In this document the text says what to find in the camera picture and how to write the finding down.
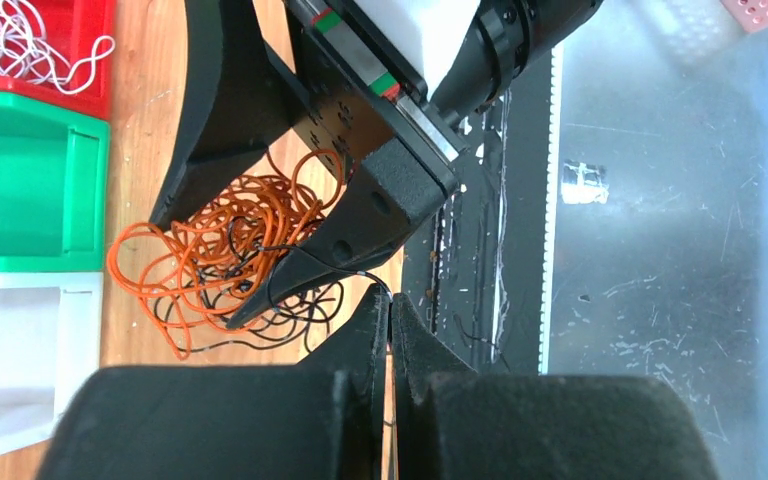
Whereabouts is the white cable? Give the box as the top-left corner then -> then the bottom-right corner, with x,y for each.
0,0 -> 117,95

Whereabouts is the white plastic bin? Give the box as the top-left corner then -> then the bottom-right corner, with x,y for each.
0,272 -> 103,455

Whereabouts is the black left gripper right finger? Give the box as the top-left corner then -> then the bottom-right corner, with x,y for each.
390,294 -> 717,479

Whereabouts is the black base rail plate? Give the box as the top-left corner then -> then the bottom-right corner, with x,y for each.
401,54 -> 552,374

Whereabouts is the black cable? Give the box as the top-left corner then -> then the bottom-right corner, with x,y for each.
152,218 -> 395,356

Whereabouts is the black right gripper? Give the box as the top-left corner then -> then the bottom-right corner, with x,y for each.
150,1 -> 468,330

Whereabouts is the green plastic bin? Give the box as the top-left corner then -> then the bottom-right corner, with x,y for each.
0,92 -> 111,273

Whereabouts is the red plastic bin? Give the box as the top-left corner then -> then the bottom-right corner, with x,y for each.
0,0 -> 116,120

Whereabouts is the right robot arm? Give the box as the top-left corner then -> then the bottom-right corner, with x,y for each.
151,1 -> 599,330

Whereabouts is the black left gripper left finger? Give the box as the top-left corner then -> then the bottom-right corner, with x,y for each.
37,285 -> 391,479

